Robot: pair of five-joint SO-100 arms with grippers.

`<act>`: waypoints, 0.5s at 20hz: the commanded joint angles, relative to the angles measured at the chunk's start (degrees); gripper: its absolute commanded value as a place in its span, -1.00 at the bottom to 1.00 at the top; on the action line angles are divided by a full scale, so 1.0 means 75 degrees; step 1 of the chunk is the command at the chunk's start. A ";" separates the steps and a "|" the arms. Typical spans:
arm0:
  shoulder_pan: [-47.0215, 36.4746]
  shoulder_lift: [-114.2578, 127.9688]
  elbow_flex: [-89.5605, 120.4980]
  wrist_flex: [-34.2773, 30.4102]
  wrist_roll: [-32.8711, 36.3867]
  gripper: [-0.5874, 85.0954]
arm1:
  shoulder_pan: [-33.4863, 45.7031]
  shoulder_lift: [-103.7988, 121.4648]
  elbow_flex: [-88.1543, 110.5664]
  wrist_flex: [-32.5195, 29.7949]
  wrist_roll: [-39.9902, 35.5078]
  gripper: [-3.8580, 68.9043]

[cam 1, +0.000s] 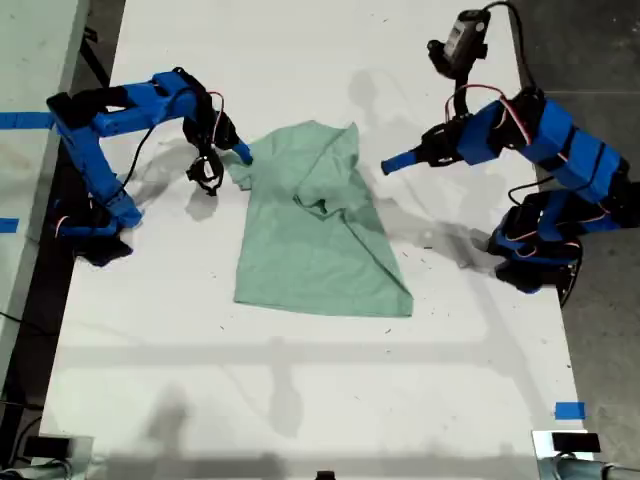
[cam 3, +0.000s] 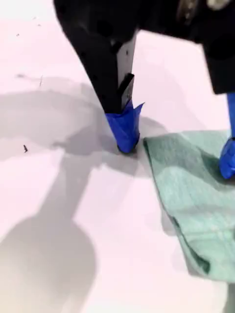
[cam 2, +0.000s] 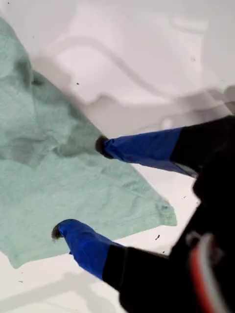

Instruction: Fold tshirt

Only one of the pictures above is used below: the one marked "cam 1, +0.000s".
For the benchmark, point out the black camera box grey side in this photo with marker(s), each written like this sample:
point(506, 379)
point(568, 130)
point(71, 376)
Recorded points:
point(462, 35)

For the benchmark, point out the long blue tape strip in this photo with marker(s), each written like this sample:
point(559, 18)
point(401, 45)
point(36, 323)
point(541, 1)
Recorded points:
point(25, 121)

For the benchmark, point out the black camera stalk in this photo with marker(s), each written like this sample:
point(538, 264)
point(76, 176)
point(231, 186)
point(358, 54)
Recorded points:
point(205, 150)
point(457, 85)

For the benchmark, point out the pale green T-shirt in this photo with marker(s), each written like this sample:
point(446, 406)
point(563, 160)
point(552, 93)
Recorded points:
point(310, 250)

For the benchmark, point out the square blue tape piece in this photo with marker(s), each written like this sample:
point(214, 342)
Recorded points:
point(570, 411)

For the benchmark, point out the black table strut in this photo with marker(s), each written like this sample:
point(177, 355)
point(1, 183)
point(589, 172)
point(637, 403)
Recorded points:
point(97, 60)

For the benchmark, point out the pale side table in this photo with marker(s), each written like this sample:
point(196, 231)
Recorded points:
point(35, 60)

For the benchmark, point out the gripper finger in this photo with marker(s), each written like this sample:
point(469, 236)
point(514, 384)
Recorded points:
point(404, 165)
point(240, 155)
point(244, 152)
point(401, 159)

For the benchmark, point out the black camera box white label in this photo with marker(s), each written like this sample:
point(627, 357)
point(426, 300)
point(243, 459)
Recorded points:
point(202, 172)

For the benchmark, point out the small black box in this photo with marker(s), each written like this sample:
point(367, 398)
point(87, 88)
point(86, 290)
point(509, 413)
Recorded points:
point(325, 475)
point(47, 446)
point(575, 442)

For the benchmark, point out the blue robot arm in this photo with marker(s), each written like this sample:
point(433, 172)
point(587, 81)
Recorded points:
point(95, 160)
point(575, 150)

